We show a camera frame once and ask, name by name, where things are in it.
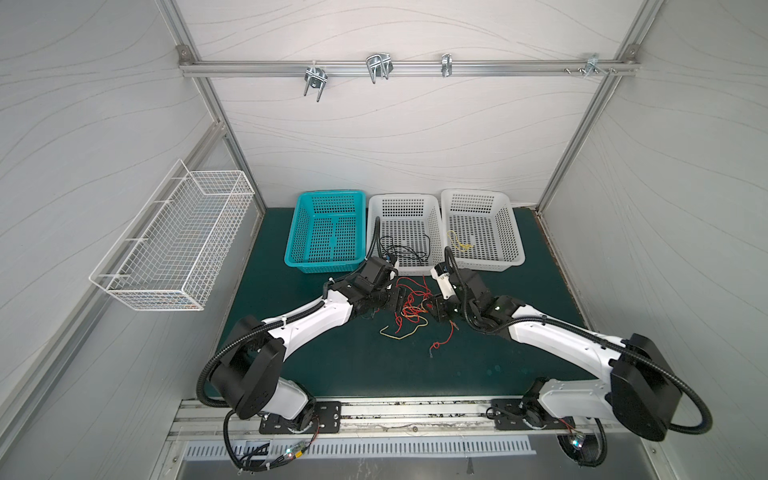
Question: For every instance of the metal U-bolt clamp middle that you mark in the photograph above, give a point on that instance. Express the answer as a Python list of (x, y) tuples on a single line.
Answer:
[(379, 65)]

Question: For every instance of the small metal bracket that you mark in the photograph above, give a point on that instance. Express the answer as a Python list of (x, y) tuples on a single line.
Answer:
[(446, 65)]

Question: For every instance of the metal U-bolt clamp left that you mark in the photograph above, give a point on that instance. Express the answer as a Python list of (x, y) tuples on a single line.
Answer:
[(315, 78)]

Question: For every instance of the metal u-bolt clamp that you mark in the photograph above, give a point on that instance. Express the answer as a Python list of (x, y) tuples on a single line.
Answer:
[(379, 65), (315, 78)]

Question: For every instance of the dark green table mat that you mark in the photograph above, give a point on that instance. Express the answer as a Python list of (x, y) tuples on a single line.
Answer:
[(440, 359)]

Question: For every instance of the teal perforated plastic basket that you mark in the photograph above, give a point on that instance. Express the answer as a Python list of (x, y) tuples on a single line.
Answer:
[(327, 233)]

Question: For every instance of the white slotted cable duct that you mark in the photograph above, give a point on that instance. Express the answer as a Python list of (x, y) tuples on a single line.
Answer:
[(372, 447)]

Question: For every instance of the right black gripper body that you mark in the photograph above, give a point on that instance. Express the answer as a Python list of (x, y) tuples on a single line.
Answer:
[(448, 303)]

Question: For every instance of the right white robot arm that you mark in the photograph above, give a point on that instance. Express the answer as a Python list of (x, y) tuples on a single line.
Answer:
[(631, 384)]

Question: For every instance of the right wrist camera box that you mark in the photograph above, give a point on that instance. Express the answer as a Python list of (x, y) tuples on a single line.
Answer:
[(441, 275)]

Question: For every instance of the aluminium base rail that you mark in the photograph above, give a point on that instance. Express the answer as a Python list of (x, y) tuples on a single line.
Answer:
[(462, 416)]

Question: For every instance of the white perforated basket middle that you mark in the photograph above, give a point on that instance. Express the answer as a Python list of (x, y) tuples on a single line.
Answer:
[(411, 227)]

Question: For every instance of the horizontal aluminium rail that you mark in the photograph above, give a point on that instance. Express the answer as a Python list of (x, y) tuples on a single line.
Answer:
[(402, 68)]

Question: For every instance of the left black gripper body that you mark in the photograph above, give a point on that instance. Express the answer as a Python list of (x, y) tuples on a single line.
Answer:
[(389, 299)]

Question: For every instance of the white perforated basket right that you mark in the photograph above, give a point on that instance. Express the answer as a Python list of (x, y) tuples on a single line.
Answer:
[(482, 230)]

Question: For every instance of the metal clamp right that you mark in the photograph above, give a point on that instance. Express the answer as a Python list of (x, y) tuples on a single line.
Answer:
[(592, 67)]

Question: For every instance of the white wire wall basket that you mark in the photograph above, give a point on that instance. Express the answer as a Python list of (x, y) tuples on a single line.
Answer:
[(171, 252)]

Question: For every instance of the white perforated basket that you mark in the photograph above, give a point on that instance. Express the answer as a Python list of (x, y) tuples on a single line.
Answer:
[(482, 230), (411, 227)]

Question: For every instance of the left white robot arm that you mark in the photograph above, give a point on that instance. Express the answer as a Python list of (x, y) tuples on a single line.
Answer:
[(245, 375)]

